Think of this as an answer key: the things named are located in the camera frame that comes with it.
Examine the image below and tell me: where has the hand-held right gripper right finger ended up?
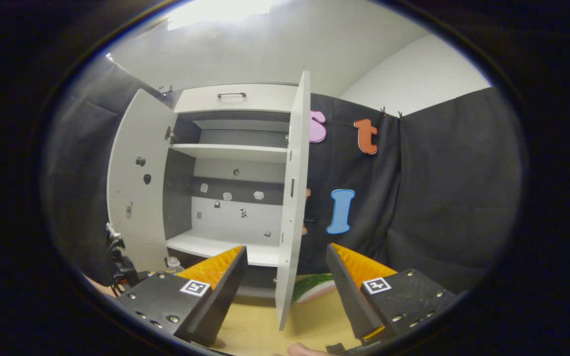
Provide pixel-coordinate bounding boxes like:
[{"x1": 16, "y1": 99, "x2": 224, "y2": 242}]
[{"x1": 326, "y1": 242, "x2": 459, "y2": 344}]

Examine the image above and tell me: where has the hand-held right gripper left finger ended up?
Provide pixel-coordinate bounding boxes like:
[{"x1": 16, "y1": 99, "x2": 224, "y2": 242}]
[{"x1": 117, "y1": 245, "x2": 248, "y2": 347}]

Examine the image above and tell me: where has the white cabinet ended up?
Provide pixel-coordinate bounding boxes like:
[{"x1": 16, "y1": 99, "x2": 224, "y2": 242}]
[{"x1": 162, "y1": 83, "x2": 299, "y2": 297}]

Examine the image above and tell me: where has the white cabinet door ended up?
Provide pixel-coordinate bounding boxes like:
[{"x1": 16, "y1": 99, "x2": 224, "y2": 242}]
[
  {"x1": 107, "y1": 89, "x2": 179, "y2": 272},
  {"x1": 275, "y1": 71, "x2": 311, "y2": 331}
]

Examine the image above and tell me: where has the white cabinet shelf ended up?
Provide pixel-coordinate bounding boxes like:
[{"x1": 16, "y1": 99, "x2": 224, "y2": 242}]
[
  {"x1": 165, "y1": 228, "x2": 281, "y2": 267},
  {"x1": 170, "y1": 143, "x2": 288, "y2": 165}
]

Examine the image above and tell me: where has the white cabinet drawer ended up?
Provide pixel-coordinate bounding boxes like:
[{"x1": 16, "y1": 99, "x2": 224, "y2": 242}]
[{"x1": 174, "y1": 84, "x2": 299, "y2": 114}]

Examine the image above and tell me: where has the watermelon slice toy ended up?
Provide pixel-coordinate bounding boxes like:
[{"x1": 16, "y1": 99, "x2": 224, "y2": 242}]
[{"x1": 292, "y1": 273, "x2": 336, "y2": 303}]

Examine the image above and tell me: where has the black backdrop cloth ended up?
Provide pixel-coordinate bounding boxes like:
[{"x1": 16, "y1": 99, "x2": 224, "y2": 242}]
[
  {"x1": 297, "y1": 87, "x2": 523, "y2": 295},
  {"x1": 47, "y1": 54, "x2": 177, "y2": 287}
]

